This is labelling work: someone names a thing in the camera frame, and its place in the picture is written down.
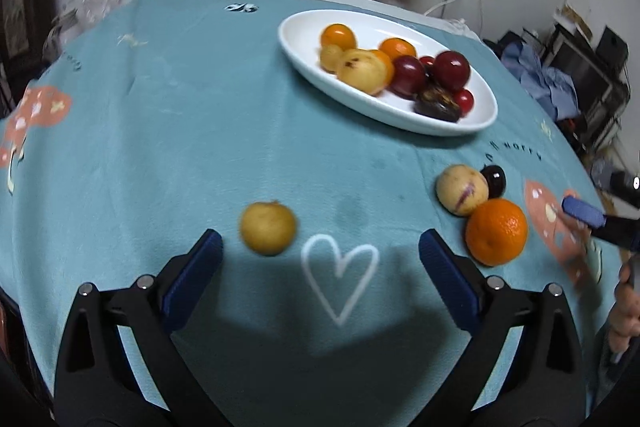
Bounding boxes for blue clothes pile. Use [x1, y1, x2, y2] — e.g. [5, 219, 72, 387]
[500, 41, 582, 122]

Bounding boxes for medium orange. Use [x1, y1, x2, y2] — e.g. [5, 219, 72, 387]
[378, 37, 416, 61]

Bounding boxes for black speaker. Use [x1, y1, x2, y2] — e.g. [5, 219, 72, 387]
[596, 26, 629, 76]

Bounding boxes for small olive yellow fruit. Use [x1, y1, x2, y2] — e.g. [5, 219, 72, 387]
[240, 202, 297, 256]

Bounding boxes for small black cherry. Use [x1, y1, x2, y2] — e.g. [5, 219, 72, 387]
[480, 165, 506, 199]

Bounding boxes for red cherry tomato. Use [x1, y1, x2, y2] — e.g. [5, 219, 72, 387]
[419, 55, 435, 74]

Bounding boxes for pale striped pepino melon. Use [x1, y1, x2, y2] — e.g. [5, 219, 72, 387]
[435, 165, 489, 217]

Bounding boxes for large front orange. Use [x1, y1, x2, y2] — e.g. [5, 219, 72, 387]
[371, 49, 395, 86]

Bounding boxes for dark brown passion fruit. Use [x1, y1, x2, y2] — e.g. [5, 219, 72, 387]
[413, 86, 462, 122]

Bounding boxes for large yellow potato fruit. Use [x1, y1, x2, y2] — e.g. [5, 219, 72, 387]
[336, 49, 388, 95]

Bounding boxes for dark red apple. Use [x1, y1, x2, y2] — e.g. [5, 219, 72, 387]
[431, 50, 471, 92]

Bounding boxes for small red tomato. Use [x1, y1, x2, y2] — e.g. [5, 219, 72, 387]
[454, 89, 475, 117]

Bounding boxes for dark red plum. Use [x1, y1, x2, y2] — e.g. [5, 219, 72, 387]
[390, 55, 426, 100]

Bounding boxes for small orange tomato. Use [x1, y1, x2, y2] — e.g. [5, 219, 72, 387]
[320, 24, 357, 51]

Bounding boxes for teal printed tablecloth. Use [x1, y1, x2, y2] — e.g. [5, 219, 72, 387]
[1, 0, 597, 426]

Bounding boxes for white oval plate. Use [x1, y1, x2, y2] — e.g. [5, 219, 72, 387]
[278, 10, 498, 136]

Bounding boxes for person's right hand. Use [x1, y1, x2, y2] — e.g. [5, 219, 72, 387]
[608, 263, 640, 355]

